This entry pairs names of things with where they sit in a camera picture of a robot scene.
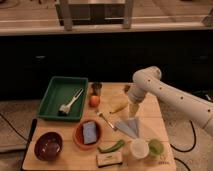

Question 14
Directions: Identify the yellow banana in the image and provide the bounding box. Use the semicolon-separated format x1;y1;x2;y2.
110;101;128;114

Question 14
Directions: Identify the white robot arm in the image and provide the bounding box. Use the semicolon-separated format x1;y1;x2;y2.
127;66;213;137

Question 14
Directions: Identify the purple bowl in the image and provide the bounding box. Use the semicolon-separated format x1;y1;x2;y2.
34;132;63;161

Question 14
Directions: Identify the grey blue folded cloth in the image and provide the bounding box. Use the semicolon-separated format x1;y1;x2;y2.
115;118;139;139

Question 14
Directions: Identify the metal fork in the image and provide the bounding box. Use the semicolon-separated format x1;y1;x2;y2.
95;111;117;131

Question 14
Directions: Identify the green pepper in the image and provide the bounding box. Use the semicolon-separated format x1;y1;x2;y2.
97;139;125;154

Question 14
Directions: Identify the orange peach fruit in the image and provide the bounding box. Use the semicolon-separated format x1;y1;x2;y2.
89;95;100;107

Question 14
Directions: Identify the wooden cutting board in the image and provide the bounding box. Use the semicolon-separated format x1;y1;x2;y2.
22;83;176;171

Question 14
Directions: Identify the white round cup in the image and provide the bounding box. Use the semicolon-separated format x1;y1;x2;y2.
130;139;149;159

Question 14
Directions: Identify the dark metal cup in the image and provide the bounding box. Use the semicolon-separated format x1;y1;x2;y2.
91;82;102;96

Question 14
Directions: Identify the green lime cup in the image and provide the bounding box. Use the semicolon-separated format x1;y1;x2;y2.
148;139;164;156

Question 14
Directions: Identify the blue sponge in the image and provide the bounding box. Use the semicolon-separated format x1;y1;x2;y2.
83;121;97;144

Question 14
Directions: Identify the beige rectangular block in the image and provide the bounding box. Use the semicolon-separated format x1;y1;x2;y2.
96;152;123;168

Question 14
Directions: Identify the orange plate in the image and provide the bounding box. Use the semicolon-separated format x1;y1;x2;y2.
73;119;102;150

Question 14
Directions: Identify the white dish brush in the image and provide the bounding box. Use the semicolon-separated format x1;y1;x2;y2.
58;88;84;116

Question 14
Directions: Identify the green plastic tray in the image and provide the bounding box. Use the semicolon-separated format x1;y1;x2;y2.
37;76;88;122

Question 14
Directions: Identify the black cable right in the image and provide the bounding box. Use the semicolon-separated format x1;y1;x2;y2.
170;120;198;171

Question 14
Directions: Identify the black cable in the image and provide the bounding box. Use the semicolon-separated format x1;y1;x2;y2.
0;112;29;142
170;120;198;171

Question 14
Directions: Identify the black handle at board edge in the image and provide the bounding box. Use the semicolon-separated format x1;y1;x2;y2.
21;119;38;171

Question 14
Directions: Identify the black cable left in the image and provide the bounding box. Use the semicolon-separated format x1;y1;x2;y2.
0;112;29;142

